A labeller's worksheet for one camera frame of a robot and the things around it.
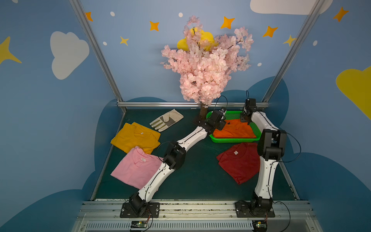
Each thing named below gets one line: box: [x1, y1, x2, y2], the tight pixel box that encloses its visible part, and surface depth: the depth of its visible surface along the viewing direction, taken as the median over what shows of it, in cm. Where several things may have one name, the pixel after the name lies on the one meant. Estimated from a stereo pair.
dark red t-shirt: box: [216, 142, 261, 185], surface depth 93 cm
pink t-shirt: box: [110, 145, 164, 190], surface depth 90 cm
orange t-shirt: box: [213, 118, 257, 139], surface depth 106 cm
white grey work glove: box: [149, 108, 185, 132], surface depth 117 cm
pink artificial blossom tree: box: [160, 15, 255, 123], surface depth 70 cm
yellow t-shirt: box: [110, 121, 161, 155], surface depth 105 cm
